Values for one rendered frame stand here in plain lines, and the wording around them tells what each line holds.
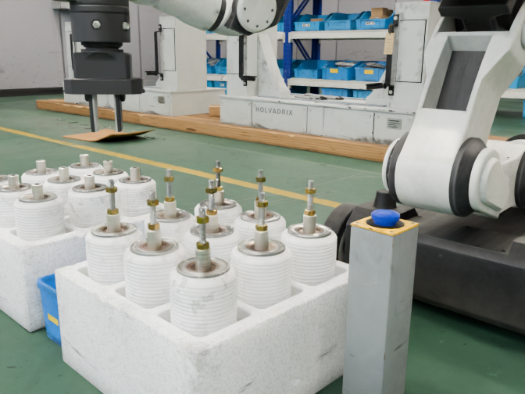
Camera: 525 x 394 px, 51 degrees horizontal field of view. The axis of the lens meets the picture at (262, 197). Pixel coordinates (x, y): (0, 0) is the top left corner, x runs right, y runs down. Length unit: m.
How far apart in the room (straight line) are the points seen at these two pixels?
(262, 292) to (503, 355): 0.52
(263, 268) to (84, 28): 0.44
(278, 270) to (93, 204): 0.54
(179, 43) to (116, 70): 3.32
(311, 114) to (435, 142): 2.26
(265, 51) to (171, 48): 0.83
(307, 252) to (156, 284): 0.25
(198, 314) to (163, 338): 0.06
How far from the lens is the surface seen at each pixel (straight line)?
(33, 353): 1.15
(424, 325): 1.22
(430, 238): 1.17
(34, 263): 1.17
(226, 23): 0.98
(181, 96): 4.22
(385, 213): 0.79
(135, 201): 1.30
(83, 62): 0.90
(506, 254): 1.12
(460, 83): 1.12
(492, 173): 1.02
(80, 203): 1.24
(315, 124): 3.23
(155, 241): 0.86
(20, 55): 7.53
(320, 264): 0.92
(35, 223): 1.19
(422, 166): 1.01
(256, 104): 3.52
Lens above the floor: 0.55
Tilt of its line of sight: 15 degrees down
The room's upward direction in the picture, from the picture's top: 1 degrees clockwise
